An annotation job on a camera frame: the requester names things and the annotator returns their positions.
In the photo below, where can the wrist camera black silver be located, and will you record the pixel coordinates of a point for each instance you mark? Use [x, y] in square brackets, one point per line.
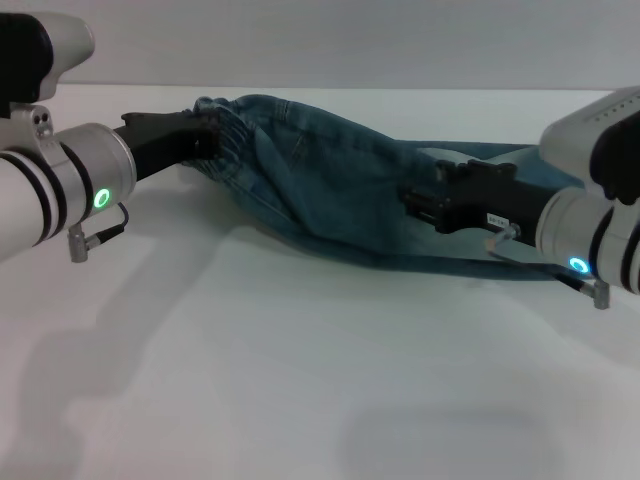
[575, 135]
[45, 55]

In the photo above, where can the left wrist camera black silver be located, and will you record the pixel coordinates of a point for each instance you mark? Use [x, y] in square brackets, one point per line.
[45, 55]

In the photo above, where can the right wrist camera black silver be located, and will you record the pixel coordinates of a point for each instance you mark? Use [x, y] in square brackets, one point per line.
[575, 135]

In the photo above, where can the blue denim shorts with cartoon print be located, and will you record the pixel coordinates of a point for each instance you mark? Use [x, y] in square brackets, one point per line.
[330, 190]

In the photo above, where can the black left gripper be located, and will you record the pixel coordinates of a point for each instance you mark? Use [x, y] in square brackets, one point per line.
[160, 140]

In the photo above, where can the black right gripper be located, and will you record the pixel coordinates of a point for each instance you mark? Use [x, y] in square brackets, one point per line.
[485, 205]

